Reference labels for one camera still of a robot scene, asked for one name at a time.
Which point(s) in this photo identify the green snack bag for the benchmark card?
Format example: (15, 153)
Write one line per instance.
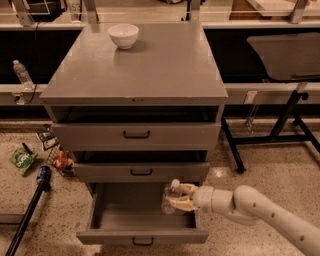
(22, 160)

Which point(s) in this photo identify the orange snack package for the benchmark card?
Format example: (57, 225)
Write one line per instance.
(63, 161)

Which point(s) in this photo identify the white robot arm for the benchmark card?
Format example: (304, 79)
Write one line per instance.
(245, 205)

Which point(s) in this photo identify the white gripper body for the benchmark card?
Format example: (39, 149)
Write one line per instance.
(202, 197)

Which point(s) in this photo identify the clear water bottle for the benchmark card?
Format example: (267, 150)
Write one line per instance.
(23, 75)
(171, 191)

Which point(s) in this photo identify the black pole on floor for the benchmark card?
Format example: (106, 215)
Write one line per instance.
(42, 186)

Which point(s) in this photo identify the clear water bottle on ledge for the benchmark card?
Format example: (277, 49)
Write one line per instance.
(23, 75)

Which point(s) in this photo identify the grey drawer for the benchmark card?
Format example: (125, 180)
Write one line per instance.
(137, 136)
(131, 214)
(140, 172)

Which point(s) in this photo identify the grey drawer cabinet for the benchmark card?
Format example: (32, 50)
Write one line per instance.
(168, 76)

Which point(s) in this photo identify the white ceramic bowl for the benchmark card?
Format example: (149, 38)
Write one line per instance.
(123, 35)

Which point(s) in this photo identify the grey middle drawer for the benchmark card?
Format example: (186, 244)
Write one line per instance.
(140, 172)

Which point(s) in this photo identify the grey top drawer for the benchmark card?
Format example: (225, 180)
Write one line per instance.
(137, 136)

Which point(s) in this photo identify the dark snack packet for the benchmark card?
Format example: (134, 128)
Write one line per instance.
(48, 138)

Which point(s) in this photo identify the blue soda can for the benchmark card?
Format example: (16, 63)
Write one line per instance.
(44, 174)

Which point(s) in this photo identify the grey bottom drawer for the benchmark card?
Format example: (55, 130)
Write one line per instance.
(131, 214)

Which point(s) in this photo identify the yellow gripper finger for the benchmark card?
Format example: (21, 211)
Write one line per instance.
(183, 203)
(187, 189)

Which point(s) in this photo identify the black metal table stand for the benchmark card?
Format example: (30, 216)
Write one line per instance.
(275, 136)

